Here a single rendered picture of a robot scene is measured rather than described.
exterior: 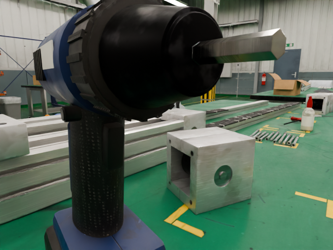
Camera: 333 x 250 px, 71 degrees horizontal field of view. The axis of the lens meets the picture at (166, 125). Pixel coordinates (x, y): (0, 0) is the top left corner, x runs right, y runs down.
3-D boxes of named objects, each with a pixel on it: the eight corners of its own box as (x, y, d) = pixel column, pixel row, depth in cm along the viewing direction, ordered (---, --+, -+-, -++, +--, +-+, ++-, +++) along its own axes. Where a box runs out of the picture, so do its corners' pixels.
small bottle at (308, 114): (314, 130, 81) (318, 95, 78) (309, 132, 78) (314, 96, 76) (303, 128, 84) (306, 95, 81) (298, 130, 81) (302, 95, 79)
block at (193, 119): (170, 139, 70) (170, 107, 68) (204, 147, 61) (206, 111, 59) (147, 145, 63) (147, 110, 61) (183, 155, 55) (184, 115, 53)
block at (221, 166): (207, 171, 46) (208, 124, 44) (251, 198, 35) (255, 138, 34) (160, 181, 41) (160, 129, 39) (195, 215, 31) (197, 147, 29)
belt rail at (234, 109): (262, 104, 155) (262, 100, 155) (268, 105, 153) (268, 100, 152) (162, 126, 87) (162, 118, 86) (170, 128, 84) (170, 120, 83)
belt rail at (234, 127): (293, 107, 143) (294, 102, 142) (301, 107, 140) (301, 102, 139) (205, 135, 74) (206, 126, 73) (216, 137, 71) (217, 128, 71)
